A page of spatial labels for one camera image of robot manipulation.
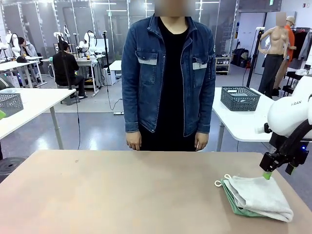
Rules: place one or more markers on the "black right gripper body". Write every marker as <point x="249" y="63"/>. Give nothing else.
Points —
<point x="298" y="153"/>

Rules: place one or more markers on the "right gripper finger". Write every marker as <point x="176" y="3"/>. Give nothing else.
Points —
<point x="269" y="163"/>
<point x="291" y="168"/>

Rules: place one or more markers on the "white terry towel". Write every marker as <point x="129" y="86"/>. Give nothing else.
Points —
<point x="263" y="197"/>

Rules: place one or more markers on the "green terry towel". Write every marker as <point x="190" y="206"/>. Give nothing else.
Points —
<point x="243" y="212"/>

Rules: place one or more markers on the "grey plastic lattice basket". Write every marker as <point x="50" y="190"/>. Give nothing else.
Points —
<point x="11" y="104"/>
<point x="239" y="104"/>

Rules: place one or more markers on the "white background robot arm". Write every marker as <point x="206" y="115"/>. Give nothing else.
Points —
<point x="58" y="34"/>
<point x="89" y="41"/>
<point x="15" y="44"/>

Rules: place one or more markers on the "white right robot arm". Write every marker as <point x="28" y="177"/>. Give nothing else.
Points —
<point x="287" y="117"/>

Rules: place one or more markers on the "person's left hand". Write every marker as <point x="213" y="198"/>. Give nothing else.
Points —
<point x="201" y="141"/>

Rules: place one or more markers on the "person's right hand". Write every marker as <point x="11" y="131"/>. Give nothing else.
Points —
<point x="133" y="141"/>

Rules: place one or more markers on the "clear plastic box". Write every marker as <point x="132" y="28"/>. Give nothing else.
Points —
<point x="9" y="90"/>

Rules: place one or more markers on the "dark grey rounded object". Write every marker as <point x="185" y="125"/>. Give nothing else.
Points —
<point x="5" y="84"/>

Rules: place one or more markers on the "white height-adjustable table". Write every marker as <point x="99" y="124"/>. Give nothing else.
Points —
<point x="36" y="102"/>
<point x="234" y="126"/>

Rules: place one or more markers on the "long white desk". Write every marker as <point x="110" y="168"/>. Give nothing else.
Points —
<point x="14" y="65"/>

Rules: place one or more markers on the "black round floor plate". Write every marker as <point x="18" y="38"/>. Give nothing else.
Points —
<point x="11" y="165"/>

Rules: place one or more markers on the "black cap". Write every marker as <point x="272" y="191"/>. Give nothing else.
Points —
<point x="22" y="59"/>

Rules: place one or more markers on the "seated person in grey hoodie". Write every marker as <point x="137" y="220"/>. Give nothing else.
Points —
<point x="29" y="50"/>

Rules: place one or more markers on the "seated person in black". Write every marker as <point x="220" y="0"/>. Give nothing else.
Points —
<point x="64" y="68"/>

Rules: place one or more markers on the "grey metal workbench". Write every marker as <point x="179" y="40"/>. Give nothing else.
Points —
<point x="92" y="73"/>

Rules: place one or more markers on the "black stand with white head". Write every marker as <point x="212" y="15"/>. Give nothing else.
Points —
<point x="253" y="56"/>

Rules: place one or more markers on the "wooden shoe shelf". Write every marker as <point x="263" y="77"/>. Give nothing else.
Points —
<point x="223" y="64"/>

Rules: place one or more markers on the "clothes rack with dark garments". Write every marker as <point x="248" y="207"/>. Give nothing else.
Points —
<point x="298" y="44"/>

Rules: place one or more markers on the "black bag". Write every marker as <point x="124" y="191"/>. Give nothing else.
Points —
<point x="240" y="57"/>

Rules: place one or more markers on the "white computer tower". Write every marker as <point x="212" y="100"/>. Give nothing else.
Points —
<point x="111" y="78"/>

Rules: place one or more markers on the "bare mannequin with dark trousers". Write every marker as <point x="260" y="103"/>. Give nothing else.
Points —
<point x="275" y="39"/>

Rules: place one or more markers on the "mannequin in orange shirt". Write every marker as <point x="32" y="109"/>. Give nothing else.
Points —
<point x="290" y="36"/>

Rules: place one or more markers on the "black pole stand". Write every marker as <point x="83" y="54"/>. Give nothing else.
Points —
<point x="106" y="53"/>

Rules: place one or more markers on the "small white desk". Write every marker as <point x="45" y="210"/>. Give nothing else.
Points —
<point x="115" y="65"/>

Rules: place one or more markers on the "person in denim jacket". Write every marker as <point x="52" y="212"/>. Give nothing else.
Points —
<point x="170" y="73"/>

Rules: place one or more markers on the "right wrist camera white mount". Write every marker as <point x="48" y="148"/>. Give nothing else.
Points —
<point x="260" y="129"/>

